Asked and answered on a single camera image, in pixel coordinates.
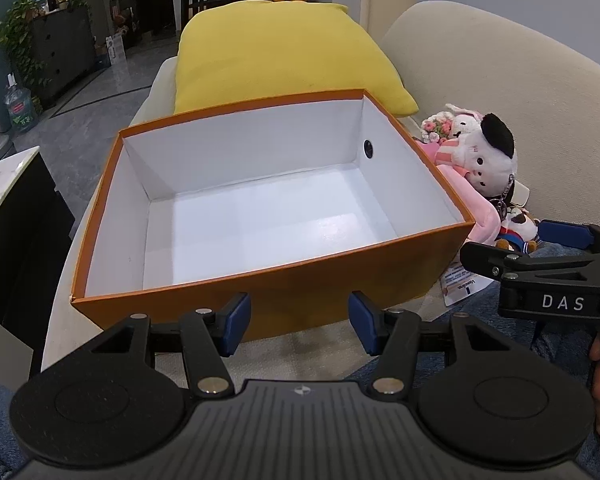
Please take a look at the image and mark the dark drawer cabinet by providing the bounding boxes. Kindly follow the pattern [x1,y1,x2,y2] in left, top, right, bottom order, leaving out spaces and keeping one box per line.
[30,5,99,107]

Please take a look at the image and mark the large water bottle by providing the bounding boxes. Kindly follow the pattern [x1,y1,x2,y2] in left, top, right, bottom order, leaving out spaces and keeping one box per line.
[4,74,36,134]

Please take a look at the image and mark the dark cabinet with plants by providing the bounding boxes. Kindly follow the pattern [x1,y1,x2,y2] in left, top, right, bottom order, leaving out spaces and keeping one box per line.
[0,0,89,107]

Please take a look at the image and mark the crochet bunny plush with flowers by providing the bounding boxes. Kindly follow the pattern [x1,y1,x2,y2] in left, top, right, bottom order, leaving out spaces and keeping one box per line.
[421,104,482,144]

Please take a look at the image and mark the marble top side table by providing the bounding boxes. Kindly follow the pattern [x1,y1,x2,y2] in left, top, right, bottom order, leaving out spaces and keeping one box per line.
[0,146,76,342]

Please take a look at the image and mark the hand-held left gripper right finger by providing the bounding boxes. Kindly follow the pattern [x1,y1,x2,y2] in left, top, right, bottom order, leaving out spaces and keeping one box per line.
[349,290,513,397]

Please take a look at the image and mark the white hand cream tube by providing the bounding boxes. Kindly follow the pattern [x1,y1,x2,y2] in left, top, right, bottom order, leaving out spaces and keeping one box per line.
[441,259,491,307]

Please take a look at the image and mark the pink fabric pouch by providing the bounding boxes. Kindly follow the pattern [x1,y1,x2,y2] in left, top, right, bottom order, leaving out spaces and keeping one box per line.
[415,140,502,247]

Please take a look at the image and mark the person's blue jeans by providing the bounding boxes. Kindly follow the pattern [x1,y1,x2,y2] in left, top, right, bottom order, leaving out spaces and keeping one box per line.
[0,247,600,480]

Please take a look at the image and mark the black and white dog plush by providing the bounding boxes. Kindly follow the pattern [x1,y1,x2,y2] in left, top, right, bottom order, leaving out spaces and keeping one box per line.
[432,112,521,211]

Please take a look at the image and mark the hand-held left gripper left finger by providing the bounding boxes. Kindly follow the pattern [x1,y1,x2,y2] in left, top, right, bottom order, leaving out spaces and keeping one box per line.
[91,292,252,397]

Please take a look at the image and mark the white upright box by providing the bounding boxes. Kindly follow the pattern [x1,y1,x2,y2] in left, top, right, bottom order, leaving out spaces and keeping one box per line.
[104,35,127,67]

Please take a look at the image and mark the beige sofa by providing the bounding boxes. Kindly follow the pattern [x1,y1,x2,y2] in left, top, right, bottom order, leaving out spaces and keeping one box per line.
[40,0,600,376]

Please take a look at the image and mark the orange cardboard box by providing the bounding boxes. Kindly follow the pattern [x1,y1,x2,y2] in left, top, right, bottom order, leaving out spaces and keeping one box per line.
[70,89,477,343]

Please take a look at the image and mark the red panda plush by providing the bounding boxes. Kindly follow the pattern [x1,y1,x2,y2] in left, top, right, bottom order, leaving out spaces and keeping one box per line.
[495,205,540,254]

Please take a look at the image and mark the yellow pillow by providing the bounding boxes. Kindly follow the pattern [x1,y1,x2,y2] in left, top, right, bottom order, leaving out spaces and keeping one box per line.
[174,0,420,117]

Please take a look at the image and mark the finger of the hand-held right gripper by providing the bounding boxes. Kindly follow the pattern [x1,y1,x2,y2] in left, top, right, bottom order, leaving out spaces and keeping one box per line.
[460,241,600,285]
[537,219,600,260]

